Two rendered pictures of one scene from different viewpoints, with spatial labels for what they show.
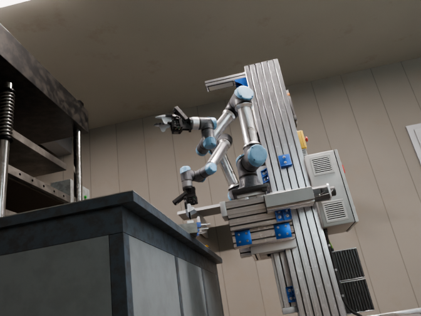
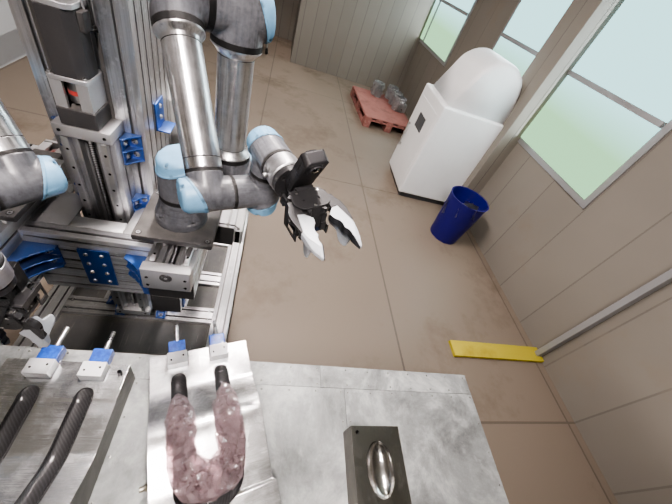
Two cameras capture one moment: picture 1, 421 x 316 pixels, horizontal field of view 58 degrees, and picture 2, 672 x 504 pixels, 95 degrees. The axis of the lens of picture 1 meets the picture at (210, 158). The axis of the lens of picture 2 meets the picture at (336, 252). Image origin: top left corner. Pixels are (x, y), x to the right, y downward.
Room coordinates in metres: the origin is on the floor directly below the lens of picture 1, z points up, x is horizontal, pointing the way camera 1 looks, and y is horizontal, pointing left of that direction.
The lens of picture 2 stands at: (2.07, 0.60, 1.79)
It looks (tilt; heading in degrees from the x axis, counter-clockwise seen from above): 43 degrees down; 243
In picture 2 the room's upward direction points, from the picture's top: 24 degrees clockwise
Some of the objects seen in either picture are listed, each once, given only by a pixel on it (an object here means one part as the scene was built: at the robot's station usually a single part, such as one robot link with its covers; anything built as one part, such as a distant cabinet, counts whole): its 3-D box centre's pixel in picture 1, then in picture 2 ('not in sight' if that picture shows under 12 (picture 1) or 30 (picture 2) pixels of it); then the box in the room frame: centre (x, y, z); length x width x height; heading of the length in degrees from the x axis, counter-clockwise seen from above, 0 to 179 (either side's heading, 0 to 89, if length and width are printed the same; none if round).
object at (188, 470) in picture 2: not in sight; (206, 435); (2.08, 0.40, 0.90); 0.26 x 0.18 x 0.08; 101
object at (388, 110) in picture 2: not in sight; (382, 104); (-0.16, -4.32, 0.18); 1.26 x 0.87 x 0.36; 84
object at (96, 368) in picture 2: not in sight; (103, 354); (2.35, 0.18, 0.89); 0.13 x 0.05 x 0.05; 83
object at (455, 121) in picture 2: not in sight; (451, 130); (-0.13, -2.32, 0.75); 0.79 x 0.68 x 1.50; 176
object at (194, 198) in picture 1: (190, 196); (4, 297); (2.46, 0.18, 1.15); 0.09 x 0.08 x 0.12; 83
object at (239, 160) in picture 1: (246, 166); (182, 172); (2.21, -0.21, 1.20); 0.13 x 0.12 x 0.14; 20
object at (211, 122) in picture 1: (207, 123); (270, 153); (2.00, -0.01, 1.43); 0.11 x 0.08 x 0.09; 110
